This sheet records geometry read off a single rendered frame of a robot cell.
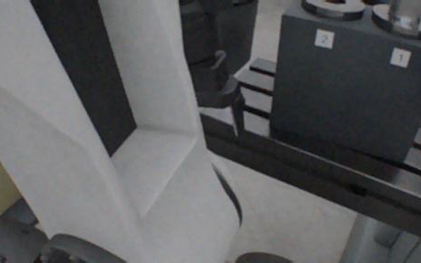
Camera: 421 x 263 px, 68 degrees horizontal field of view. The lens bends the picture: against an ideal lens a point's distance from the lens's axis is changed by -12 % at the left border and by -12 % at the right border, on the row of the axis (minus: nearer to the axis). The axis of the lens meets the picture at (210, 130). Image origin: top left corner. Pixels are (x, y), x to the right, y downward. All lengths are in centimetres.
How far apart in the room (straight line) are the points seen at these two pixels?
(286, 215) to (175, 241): 140
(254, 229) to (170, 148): 133
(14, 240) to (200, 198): 50
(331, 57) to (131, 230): 35
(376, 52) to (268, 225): 122
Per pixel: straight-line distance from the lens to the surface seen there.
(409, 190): 53
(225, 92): 47
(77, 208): 23
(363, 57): 47
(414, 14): 49
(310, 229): 161
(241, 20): 209
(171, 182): 23
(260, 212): 163
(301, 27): 46
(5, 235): 74
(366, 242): 140
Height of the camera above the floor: 129
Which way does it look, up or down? 40 degrees down
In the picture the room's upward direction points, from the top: straight up
